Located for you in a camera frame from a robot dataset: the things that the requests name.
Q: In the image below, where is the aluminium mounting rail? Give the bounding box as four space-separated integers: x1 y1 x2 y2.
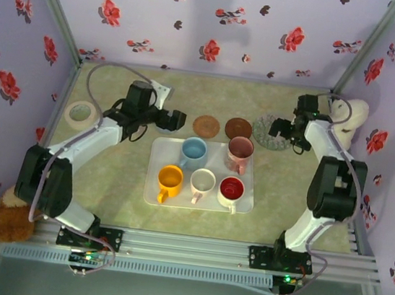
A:
32 215 383 289

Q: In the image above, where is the controller circuit board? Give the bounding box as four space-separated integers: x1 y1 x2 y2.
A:
271 273 303 295
68 247 108 270

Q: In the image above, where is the white mug with red inside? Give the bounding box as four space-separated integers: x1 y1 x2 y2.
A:
214 175 247 216

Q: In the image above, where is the beige masking tape roll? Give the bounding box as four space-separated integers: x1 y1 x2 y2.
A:
61 98 99 133

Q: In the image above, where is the right controller circuit board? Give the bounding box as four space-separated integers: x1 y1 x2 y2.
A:
271 273 303 295

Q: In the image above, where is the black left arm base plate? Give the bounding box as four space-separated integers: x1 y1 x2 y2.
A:
56 220 125 254

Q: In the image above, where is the white rectangular tray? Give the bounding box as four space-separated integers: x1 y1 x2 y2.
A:
142 133 262 218

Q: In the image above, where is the woven rattan round coaster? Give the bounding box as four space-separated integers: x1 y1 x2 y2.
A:
191 113 222 139

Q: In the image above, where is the yellow mug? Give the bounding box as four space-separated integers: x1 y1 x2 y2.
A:
154 163 186 207

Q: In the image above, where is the light blue mug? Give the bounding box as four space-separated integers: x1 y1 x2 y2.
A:
176 134 211 174

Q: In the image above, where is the tall pink patterned mug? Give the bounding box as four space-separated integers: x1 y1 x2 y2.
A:
222 133 257 177

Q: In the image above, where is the white plush toy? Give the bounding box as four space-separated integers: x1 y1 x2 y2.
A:
323 95 371 152

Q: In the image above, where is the pale pink mug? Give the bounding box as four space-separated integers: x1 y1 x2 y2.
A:
186 167 219 208

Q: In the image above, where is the green floral bunny round mat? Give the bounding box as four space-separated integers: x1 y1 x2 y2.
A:
249 111 299 154

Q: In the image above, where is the grey slotted cable duct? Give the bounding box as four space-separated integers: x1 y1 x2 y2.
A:
0 240 274 293

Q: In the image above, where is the brown wooden round coaster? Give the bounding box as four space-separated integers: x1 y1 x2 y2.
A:
223 115 255 141

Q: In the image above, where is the left controller circuit board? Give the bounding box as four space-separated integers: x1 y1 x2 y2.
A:
68 247 108 270

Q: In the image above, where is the brown teddy bear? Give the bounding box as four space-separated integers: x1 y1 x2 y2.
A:
0 182 40 247

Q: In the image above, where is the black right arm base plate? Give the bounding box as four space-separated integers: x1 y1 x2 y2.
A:
246 244 316 278

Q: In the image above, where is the grey aluminium frame post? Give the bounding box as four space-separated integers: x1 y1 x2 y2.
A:
331 0 395 105
11 0 91 65

